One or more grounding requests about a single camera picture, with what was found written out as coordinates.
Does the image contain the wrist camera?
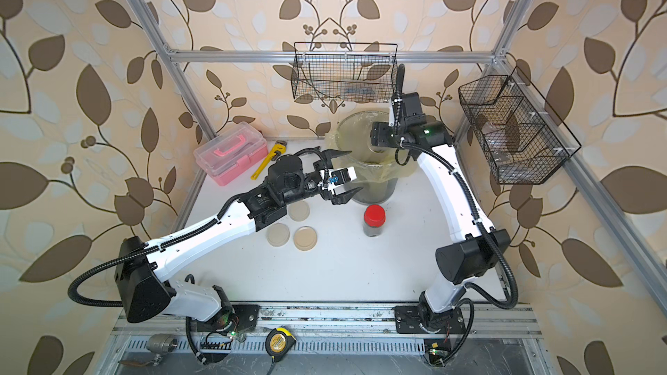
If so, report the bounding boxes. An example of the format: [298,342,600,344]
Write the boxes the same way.
[328,167,357,187]
[388,97,402,127]

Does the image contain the metal mesh trash bin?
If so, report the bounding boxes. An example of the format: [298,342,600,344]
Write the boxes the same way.
[332,109,413,205]

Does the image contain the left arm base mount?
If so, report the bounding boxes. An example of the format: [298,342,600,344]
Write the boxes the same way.
[186,303,261,333]

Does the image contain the pink plastic toolbox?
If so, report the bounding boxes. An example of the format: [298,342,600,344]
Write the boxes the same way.
[194,122,269,187]

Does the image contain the black wire basket back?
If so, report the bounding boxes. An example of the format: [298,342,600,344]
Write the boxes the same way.
[288,41,405,103]

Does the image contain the black wire basket right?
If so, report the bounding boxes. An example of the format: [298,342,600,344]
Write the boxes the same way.
[458,67,581,185]

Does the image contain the cream tall jar lid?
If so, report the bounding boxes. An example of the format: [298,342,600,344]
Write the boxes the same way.
[266,223,291,248]

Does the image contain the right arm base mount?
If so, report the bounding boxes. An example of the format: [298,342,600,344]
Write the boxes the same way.
[394,292,466,336]

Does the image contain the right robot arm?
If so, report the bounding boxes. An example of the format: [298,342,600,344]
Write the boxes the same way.
[370,65,519,333]

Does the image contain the red lid tea jar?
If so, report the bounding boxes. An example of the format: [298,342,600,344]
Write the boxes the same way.
[363,204,387,237]

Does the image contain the yellow black tape measure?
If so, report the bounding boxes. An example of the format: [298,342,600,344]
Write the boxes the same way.
[265,327,296,363]

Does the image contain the black wire basket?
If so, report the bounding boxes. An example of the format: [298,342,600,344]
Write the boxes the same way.
[458,67,581,185]
[288,41,405,103]

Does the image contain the beige jar lid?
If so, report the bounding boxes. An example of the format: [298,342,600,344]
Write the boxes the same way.
[288,201,310,222]

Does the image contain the aluminium frame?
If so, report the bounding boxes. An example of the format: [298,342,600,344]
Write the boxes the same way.
[93,0,667,375]

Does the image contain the yellow pipe wrench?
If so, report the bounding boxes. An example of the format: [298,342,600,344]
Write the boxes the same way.
[251,141,288,180]

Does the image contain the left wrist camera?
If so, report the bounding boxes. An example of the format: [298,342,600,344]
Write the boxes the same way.
[328,167,357,187]

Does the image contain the tan short jar lid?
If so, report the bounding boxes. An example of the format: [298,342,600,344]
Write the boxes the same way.
[294,227,318,251]

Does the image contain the yellow plastic bin liner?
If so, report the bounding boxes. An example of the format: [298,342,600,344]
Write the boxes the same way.
[325,110,417,183]

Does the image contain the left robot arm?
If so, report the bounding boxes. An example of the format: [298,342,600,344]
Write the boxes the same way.
[68,148,359,323]

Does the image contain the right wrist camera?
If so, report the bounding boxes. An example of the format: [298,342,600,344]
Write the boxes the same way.
[388,97,402,127]

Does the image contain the metal pipe fitting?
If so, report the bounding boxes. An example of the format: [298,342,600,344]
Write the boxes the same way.
[146,333,179,355]

